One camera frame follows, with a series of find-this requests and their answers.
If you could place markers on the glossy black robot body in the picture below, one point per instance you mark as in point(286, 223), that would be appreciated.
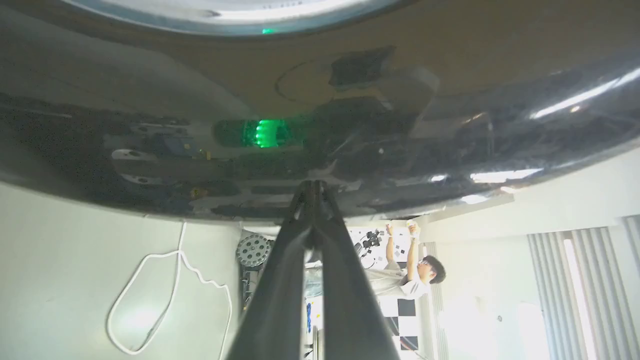
point(150, 100)

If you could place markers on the black and white checkerboard panel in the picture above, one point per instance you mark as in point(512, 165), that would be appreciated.
point(406, 315)

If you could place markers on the grey vertical blinds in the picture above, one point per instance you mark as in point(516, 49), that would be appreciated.
point(585, 295)

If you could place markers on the black camera on stand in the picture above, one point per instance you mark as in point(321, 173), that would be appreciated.
point(369, 242)

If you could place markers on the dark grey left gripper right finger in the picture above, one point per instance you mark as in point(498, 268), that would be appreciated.
point(350, 305)

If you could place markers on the person in white shirt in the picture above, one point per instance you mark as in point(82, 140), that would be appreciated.
point(417, 272)

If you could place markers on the round perforated metal disc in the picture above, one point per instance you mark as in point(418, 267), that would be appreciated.
point(253, 250)

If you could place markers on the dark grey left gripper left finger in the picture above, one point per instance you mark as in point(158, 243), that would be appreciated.
point(280, 300)

